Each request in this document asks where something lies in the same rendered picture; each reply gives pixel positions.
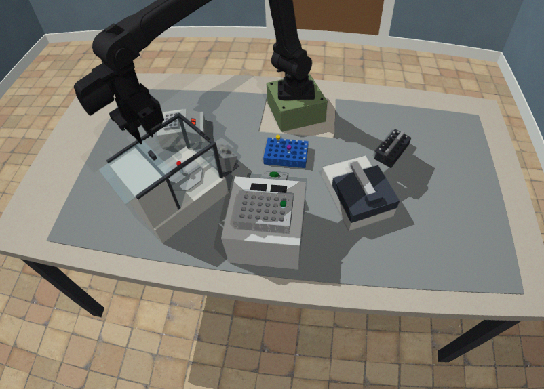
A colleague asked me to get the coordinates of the blue tube rack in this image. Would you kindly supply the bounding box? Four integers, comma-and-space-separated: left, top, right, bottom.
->
263, 138, 308, 168

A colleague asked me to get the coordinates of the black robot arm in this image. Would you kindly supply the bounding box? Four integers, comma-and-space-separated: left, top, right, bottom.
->
74, 0, 315, 134

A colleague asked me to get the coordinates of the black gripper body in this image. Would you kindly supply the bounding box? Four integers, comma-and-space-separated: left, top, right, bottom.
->
109, 86, 161, 131

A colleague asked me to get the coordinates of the white block with round holes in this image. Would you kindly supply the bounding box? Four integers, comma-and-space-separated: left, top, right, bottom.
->
163, 109, 206, 133

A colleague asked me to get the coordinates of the grey bench mat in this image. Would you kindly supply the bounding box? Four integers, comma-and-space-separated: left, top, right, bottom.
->
46, 89, 524, 294

